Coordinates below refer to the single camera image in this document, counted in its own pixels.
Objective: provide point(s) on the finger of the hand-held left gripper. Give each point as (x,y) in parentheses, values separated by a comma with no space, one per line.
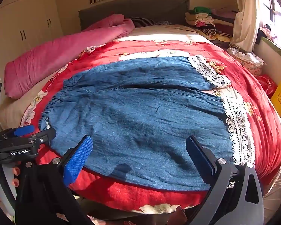
(45,135)
(24,130)

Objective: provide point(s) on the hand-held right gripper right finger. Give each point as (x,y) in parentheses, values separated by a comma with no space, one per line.
(199,155)

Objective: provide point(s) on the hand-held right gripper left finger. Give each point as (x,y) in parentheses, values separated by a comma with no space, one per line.
(78,159)

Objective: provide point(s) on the blue denim pants lace trim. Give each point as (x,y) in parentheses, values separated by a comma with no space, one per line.
(140,112)

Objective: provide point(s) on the person's left hand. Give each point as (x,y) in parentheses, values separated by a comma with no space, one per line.
(16,171)

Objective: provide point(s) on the bed with beige sheet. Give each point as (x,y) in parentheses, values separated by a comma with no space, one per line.
(10,110)

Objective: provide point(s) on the red floral blanket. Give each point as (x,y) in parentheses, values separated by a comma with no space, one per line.
(255,112)

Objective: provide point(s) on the pink quilt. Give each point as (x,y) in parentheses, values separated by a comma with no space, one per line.
(60,51)

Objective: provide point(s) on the red bag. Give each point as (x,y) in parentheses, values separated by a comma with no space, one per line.
(268,85)

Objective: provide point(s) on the floral box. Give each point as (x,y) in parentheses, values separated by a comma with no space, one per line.
(250,68)

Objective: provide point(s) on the cream wardrobe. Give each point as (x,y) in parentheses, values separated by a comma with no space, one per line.
(25,21)

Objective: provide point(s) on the green window sill mat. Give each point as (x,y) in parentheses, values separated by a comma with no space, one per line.
(277,49)

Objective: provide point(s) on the pile of folded clothes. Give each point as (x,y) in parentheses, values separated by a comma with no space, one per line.
(208,21)

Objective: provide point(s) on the dark striped pillow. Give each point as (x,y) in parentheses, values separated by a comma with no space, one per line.
(141,21)

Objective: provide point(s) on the cream curtain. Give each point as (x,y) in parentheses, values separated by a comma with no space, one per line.
(244,16)

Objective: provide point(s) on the grey bed headboard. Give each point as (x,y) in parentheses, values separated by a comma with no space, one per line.
(135,8)

